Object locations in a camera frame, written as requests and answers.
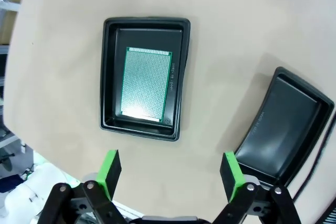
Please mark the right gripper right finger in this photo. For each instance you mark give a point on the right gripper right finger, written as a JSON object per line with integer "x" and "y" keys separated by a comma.
{"x": 232, "y": 179}

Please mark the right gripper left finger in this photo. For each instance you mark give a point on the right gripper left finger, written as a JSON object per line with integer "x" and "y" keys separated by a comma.
{"x": 110, "y": 174}

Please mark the black plastic ESD tray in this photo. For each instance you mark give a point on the black plastic ESD tray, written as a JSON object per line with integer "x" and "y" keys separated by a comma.
{"x": 286, "y": 129}
{"x": 110, "y": 77}

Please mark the green perforated circuit board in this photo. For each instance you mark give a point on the green perforated circuit board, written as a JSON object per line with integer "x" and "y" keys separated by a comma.
{"x": 145, "y": 85}

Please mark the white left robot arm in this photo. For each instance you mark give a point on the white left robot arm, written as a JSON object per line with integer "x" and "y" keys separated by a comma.
{"x": 31, "y": 195}

